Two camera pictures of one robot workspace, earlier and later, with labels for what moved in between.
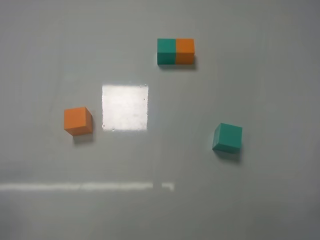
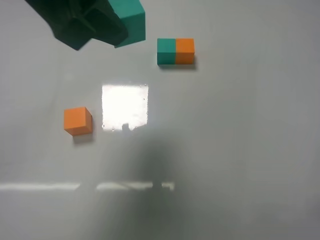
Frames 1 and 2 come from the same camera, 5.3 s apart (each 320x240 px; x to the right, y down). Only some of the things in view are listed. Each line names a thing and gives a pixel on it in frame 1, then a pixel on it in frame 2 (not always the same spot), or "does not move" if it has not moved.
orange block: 78,121 does not move
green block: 227,137 to 132,14
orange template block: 185,49 does not move
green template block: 166,51 does not move
